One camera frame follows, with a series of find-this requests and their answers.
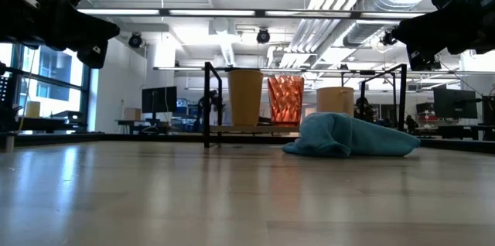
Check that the person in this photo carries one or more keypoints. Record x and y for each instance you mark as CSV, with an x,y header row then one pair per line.
x,y
363,110

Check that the teal cloth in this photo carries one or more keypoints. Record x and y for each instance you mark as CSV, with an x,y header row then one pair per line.
x,y
348,137

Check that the yellow plastic cup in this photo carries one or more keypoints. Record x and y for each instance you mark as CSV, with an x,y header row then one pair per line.
x,y
245,99

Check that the black case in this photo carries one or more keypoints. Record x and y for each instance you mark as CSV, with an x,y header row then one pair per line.
x,y
67,116

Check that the long ceiling light strip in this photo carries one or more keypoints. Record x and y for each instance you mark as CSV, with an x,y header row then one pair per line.
x,y
212,12

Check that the wooden shelf with black frame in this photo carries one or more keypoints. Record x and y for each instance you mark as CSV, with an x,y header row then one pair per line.
x,y
207,103

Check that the cardboard box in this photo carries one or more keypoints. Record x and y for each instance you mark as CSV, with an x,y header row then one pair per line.
x,y
132,114

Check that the yellow box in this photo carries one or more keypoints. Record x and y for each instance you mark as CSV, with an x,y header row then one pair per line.
x,y
33,109

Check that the black aluminium table frame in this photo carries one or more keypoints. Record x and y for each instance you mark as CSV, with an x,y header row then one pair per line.
x,y
58,137

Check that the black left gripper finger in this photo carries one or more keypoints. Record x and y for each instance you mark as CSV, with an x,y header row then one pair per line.
x,y
91,58
81,29

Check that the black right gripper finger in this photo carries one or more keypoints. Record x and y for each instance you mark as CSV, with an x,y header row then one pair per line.
x,y
423,58
429,31

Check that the red faceted tumbler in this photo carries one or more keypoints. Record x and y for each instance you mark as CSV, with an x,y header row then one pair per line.
x,y
286,101

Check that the black computer monitor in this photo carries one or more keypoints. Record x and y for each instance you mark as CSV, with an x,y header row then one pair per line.
x,y
158,100
454,103
489,110

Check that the black ceiling spotlight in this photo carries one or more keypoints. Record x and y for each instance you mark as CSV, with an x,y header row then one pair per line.
x,y
388,39
263,36
135,40

